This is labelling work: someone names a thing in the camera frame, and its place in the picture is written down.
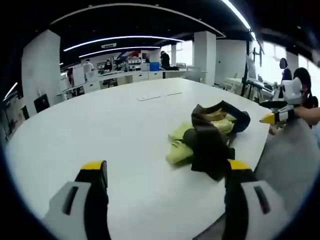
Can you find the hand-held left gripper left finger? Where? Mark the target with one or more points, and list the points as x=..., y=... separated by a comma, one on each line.
x=75, y=200

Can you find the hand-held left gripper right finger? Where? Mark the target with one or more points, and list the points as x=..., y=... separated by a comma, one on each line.
x=250, y=200

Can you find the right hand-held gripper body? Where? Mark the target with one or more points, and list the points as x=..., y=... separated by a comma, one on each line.
x=293, y=91

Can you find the yellow blue black garment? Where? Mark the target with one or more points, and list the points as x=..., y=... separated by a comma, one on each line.
x=207, y=142

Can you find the person's right hand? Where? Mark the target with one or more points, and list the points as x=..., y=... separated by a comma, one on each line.
x=302, y=113

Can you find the black tripod stand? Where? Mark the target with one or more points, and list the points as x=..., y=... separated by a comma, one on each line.
x=246, y=80

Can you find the black chair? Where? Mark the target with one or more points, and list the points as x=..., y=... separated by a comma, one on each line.
x=41, y=103

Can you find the long white counter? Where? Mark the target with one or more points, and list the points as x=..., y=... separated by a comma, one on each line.
x=130, y=77

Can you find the ceiling air vent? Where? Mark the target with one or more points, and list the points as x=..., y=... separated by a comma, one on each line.
x=109, y=45

